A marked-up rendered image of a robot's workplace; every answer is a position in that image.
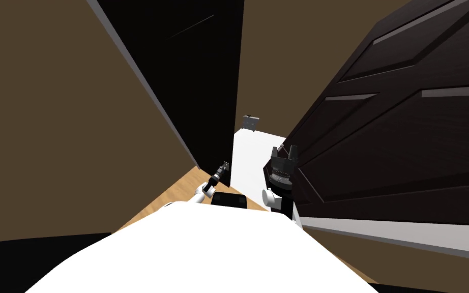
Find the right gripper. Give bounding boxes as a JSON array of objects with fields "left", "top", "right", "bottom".
[{"left": 263, "top": 145, "right": 299, "bottom": 182}]

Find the small grey cabinet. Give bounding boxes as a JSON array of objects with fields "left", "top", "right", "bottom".
[{"left": 242, "top": 114, "right": 260, "bottom": 133}]

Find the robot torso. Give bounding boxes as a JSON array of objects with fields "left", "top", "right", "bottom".
[{"left": 24, "top": 192, "right": 380, "bottom": 293}]

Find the dark brown door leaf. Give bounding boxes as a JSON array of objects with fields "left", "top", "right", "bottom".
[{"left": 263, "top": 0, "right": 469, "bottom": 227}]

